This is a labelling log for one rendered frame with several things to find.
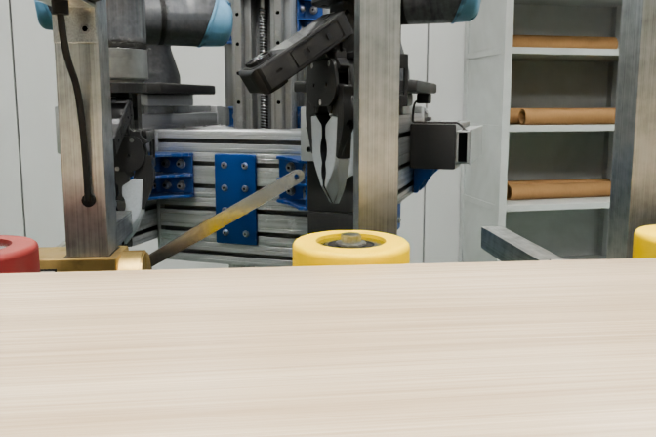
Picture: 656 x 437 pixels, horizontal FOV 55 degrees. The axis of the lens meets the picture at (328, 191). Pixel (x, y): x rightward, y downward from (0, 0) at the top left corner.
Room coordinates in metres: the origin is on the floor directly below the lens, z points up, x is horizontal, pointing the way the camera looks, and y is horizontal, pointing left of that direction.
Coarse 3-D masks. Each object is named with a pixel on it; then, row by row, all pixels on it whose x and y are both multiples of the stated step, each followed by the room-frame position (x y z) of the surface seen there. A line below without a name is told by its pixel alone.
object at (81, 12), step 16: (48, 0) 0.49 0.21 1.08; (64, 0) 0.49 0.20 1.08; (80, 0) 0.49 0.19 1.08; (96, 0) 0.51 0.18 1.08; (64, 16) 0.52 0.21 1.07; (80, 16) 0.53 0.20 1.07; (64, 32) 0.49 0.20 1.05; (80, 32) 0.53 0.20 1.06; (96, 32) 0.53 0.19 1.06; (64, 48) 0.49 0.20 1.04; (80, 96) 0.51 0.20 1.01; (80, 112) 0.52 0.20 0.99; (80, 128) 0.52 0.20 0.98
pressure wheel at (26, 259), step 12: (0, 240) 0.43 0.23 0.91; (12, 240) 0.43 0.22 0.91; (24, 240) 0.43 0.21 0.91; (0, 252) 0.39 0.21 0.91; (12, 252) 0.39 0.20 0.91; (24, 252) 0.40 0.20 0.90; (36, 252) 0.41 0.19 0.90; (0, 264) 0.38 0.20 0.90; (12, 264) 0.39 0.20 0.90; (24, 264) 0.40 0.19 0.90; (36, 264) 0.41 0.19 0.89
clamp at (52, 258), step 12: (48, 252) 0.54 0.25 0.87; (60, 252) 0.54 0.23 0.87; (120, 252) 0.55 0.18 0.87; (132, 252) 0.55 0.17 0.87; (144, 252) 0.55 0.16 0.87; (48, 264) 0.52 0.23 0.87; (60, 264) 0.52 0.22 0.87; (72, 264) 0.52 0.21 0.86; (84, 264) 0.52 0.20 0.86; (96, 264) 0.52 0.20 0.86; (108, 264) 0.52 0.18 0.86; (120, 264) 0.53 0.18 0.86; (132, 264) 0.53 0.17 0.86; (144, 264) 0.55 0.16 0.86
